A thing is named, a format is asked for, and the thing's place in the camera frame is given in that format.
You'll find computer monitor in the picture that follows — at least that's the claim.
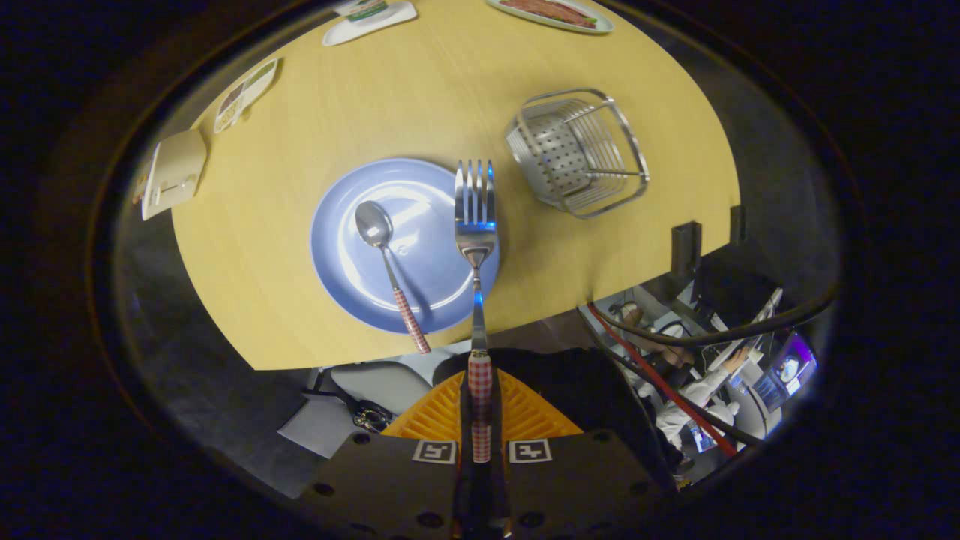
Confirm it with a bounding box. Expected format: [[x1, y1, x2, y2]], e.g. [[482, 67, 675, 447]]
[[750, 331, 820, 412]]

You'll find red cable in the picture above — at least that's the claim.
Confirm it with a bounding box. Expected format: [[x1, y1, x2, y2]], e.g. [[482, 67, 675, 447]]
[[586, 301, 740, 458]]

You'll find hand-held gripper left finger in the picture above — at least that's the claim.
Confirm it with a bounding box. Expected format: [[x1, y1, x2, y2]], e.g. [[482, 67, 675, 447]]
[[298, 370, 475, 540]]

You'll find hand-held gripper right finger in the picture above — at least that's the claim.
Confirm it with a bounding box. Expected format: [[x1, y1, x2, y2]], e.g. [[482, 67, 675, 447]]
[[489, 369, 664, 540]]

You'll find spoon with red checkered handle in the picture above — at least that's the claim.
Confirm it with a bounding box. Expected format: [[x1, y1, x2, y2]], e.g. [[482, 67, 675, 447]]
[[354, 200, 433, 356]]

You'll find beige flat box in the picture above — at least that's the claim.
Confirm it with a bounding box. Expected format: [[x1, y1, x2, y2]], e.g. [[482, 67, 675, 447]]
[[140, 128, 209, 222]]

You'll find green and white packet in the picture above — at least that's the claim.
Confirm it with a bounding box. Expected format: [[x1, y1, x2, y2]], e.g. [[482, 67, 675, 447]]
[[333, 0, 389, 23]]

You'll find black cable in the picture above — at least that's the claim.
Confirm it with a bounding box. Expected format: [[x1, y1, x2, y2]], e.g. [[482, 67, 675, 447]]
[[576, 281, 839, 449]]

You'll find metal wire basket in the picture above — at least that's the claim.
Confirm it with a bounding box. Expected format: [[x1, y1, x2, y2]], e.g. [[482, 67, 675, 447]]
[[504, 88, 651, 221]]

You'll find large black table clamp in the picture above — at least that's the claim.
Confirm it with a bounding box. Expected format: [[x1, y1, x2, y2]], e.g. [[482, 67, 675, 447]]
[[670, 220, 704, 280]]

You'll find printed paper card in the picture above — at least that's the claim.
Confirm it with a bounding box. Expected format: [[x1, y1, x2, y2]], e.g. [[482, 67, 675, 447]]
[[213, 57, 281, 135]]

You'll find fork with red checkered handle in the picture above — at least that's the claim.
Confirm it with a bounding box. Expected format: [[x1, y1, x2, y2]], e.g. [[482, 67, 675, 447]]
[[454, 158, 499, 464]]

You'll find white rectangular tray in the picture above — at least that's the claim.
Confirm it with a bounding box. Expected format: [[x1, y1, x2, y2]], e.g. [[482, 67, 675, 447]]
[[322, 1, 419, 48]]

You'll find blue round plate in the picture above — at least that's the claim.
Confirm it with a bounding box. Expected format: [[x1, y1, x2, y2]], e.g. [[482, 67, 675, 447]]
[[310, 157, 502, 335]]

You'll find green-rimmed plate with food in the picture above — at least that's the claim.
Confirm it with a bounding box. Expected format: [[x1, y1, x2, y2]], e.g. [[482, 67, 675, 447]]
[[485, 0, 615, 35]]

